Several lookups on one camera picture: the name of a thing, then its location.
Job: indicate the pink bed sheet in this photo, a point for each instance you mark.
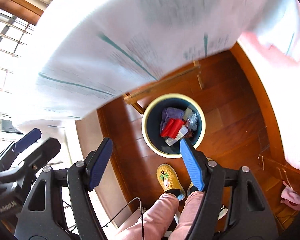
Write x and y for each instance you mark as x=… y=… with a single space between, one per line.
x=275 y=55

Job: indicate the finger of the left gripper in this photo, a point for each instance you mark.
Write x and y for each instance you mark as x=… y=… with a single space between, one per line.
x=27 y=140
x=40 y=154

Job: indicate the pink trouser left leg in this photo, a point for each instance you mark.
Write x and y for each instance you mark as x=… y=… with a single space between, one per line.
x=156 y=220

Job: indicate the window metal grille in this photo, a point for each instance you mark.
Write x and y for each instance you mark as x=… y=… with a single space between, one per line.
x=15 y=33

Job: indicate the purple plastic bag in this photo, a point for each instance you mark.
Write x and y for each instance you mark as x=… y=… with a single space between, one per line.
x=170 y=113

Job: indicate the wooden table frame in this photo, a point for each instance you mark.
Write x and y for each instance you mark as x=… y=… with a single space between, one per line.
x=164 y=83

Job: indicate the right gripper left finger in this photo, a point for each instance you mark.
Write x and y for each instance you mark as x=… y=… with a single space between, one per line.
x=83 y=177

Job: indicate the yellow rimmed blue trash bin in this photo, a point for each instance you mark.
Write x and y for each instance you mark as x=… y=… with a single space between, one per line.
x=152 y=118

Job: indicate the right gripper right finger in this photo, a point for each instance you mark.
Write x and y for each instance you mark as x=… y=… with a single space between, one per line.
x=209 y=178

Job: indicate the left yellow slipper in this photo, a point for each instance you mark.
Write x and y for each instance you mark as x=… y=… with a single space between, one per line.
x=168 y=180

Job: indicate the red wrapper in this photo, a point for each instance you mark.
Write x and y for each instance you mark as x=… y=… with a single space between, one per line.
x=172 y=128

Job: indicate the small beige box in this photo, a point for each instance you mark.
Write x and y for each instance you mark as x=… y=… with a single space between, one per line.
x=182 y=132

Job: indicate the pink trouser leg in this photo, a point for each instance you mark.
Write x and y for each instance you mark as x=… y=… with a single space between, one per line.
x=156 y=220
x=188 y=215

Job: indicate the floral white teal tablecloth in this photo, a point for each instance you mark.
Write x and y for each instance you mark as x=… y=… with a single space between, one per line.
x=84 y=53

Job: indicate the clear plastic wrapper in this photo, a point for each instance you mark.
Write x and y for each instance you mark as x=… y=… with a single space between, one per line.
x=191 y=119

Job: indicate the pink trouser right leg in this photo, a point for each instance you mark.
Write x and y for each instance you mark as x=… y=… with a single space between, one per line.
x=188 y=215

